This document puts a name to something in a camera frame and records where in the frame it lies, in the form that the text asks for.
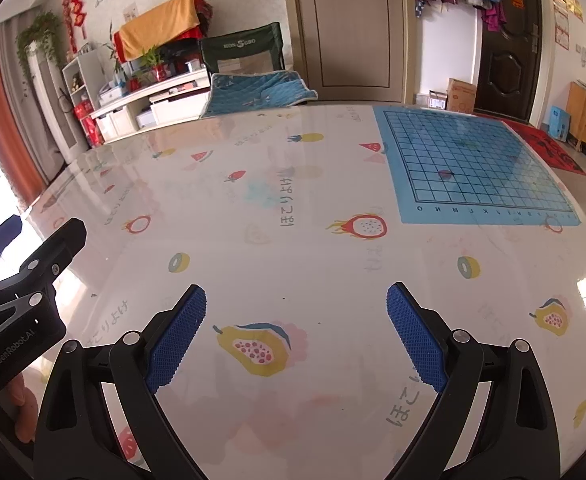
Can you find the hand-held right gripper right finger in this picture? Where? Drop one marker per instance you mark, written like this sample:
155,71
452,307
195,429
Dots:
418,340

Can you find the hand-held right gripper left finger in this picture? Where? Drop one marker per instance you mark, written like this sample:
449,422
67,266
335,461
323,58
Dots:
178,340

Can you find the person's left hand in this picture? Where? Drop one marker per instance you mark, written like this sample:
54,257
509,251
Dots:
23,410

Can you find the red boxes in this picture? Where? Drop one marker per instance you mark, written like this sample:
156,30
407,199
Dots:
88,122

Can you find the white standing air conditioner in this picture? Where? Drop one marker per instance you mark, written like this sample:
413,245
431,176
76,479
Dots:
48,105

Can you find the white open shelf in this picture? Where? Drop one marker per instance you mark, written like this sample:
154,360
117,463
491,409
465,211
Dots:
90,67

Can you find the white television stand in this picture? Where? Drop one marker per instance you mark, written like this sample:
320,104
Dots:
173,97

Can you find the blue grid mat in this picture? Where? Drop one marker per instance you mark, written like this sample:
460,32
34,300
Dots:
473,160

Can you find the potted plant in red pot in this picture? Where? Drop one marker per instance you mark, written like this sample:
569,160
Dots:
155,70

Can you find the hanging green plant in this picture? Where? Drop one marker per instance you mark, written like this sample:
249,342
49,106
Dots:
40,35

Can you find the red doormat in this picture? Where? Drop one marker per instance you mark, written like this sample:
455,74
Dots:
548,147

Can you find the small white box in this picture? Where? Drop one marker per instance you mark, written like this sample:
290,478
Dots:
438,101

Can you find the chair with blue quilted cushion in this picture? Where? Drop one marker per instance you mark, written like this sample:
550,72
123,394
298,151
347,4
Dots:
253,92

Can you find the orange cloth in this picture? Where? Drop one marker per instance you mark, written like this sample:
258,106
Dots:
158,20

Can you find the cardboard box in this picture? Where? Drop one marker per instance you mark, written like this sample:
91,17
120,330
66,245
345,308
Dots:
462,96

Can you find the dark brown door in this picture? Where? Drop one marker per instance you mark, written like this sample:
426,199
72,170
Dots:
510,65

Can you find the beige door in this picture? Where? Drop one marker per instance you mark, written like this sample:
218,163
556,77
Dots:
348,30

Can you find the red hanging wall decoration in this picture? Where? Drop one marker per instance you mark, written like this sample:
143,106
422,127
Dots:
75,5

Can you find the wall posters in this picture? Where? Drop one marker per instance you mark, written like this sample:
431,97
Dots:
565,10

